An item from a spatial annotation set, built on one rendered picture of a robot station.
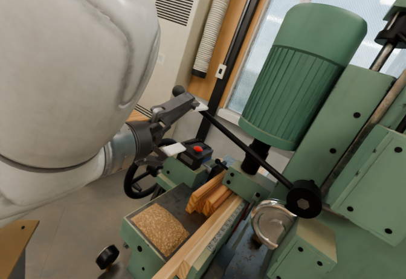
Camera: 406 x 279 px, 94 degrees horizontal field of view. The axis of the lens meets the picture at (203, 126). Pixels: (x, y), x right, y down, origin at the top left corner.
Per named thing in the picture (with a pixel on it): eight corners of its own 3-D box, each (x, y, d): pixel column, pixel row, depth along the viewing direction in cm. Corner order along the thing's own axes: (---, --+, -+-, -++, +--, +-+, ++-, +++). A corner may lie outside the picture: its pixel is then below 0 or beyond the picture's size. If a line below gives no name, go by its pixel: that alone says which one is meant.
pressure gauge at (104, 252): (111, 256, 64) (116, 240, 61) (118, 265, 62) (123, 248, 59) (92, 270, 58) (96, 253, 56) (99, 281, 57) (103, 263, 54)
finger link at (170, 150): (170, 154, 48) (168, 157, 48) (186, 148, 54) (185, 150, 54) (162, 147, 49) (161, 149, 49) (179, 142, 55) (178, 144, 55)
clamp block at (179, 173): (184, 162, 82) (191, 144, 79) (209, 180, 76) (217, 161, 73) (159, 173, 69) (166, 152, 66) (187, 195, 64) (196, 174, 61)
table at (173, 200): (209, 154, 102) (212, 144, 100) (260, 188, 89) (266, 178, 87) (96, 210, 51) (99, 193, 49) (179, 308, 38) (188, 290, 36)
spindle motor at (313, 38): (248, 119, 65) (293, 22, 55) (299, 144, 58) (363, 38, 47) (226, 125, 51) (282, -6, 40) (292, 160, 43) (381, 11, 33)
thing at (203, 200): (228, 180, 75) (233, 171, 73) (232, 183, 74) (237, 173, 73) (194, 209, 55) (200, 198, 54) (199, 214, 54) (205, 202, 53)
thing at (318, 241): (275, 245, 46) (300, 208, 41) (304, 268, 43) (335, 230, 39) (264, 276, 38) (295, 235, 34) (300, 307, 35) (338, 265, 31)
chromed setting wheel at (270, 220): (244, 223, 49) (266, 185, 45) (292, 259, 44) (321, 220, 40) (240, 229, 47) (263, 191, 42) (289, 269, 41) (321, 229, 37)
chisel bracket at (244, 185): (228, 179, 67) (237, 159, 64) (265, 204, 61) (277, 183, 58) (218, 187, 60) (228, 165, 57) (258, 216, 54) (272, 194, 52)
